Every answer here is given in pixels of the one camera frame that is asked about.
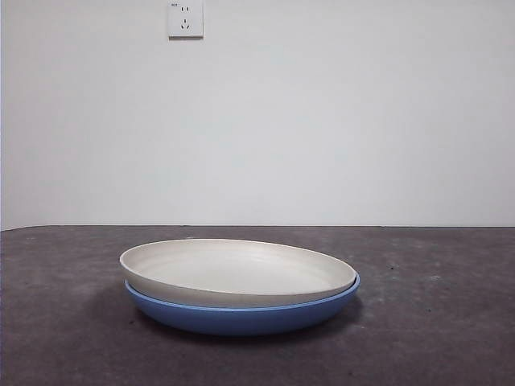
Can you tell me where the white round plate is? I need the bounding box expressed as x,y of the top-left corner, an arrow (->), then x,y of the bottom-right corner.
118,237 -> 359,307

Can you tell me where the white wall socket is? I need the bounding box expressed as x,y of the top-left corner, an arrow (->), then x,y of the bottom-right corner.
167,1 -> 205,40

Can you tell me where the blue round plate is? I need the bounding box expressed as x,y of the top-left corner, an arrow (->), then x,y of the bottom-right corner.
123,273 -> 362,337

